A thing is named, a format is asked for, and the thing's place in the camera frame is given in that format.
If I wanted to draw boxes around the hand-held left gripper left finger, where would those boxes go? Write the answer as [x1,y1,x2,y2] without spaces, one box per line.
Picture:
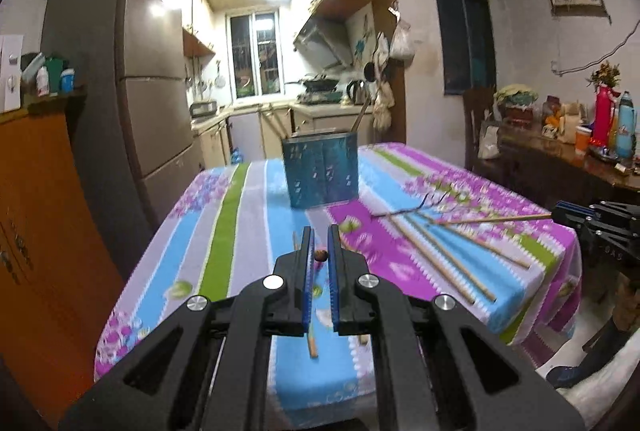
[59,226,317,431]

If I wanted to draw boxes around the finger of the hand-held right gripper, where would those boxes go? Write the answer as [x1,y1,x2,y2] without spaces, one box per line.
[554,202,601,217]
[551,212,593,228]

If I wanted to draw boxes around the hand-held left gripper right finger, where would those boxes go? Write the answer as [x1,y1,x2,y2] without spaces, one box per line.
[327,224,586,431]

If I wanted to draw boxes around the blue perforated utensil holder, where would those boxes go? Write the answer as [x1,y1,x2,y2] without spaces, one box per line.
[281,131,360,209]

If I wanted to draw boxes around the dark wooden side table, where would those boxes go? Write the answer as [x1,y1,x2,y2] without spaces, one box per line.
[495,126,640,212]

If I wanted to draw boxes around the blue bottle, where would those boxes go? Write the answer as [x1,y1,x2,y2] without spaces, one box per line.
[615,91,637,159]

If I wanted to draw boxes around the red thermos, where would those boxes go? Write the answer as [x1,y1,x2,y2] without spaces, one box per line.
[592,86,618,146]

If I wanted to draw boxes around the pile of cloth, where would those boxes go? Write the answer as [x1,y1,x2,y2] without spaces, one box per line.
[494,84,540,122]

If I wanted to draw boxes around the dried flowers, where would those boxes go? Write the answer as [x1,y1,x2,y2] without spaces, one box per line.
[587,61,621,89]

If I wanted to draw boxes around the dark wooden chair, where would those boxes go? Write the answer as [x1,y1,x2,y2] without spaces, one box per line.
[462,86,501,172]

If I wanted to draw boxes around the person's leg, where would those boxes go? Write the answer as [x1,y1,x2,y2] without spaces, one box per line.
[545,326,633,389]

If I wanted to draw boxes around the hanging cloth bags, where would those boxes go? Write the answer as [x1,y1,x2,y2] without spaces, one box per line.
[372,83,396,129]

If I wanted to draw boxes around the gas stove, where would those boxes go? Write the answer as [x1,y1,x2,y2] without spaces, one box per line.
[297,92,346,104]

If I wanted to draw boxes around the black wok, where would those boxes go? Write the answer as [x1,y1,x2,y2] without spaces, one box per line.
[302,76,341,92]

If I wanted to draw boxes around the dark window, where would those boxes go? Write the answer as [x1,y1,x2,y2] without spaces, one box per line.
[430,0,498,96]

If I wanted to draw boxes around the kitchen window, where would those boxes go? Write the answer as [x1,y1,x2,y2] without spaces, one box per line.
[227,11,281,99]

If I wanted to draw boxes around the hanging white plastic bag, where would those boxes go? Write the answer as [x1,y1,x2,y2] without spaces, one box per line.
[389,21,417,62]

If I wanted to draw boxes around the steel range hood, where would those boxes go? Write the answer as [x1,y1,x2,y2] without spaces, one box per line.
[292,18,353,66]

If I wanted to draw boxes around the orange wooden cabinet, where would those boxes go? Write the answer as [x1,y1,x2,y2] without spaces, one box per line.
[0,88,126,417]

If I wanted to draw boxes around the grey refrigerator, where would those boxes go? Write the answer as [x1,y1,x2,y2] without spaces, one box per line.
[42,0,206,232]

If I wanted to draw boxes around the green container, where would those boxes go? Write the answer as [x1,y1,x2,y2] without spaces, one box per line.
[45,56,66,94]

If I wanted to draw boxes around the clear plastic box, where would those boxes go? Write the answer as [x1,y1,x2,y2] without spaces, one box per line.
[20,52,46,79]

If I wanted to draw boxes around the white microwave oven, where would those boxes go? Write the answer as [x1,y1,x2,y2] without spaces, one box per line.
[0,33,25,114]

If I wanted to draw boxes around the wall cable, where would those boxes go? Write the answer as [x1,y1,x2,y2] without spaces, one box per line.
[550,16,640,76]

